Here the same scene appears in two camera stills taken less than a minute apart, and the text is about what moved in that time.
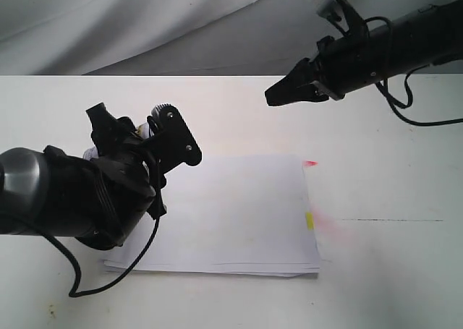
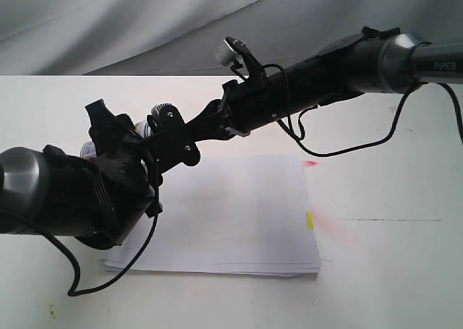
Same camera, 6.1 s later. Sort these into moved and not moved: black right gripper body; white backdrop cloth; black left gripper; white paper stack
Moved: black right gripper body
Not moved: black left gripper; white backdrop cloth; white paper stack
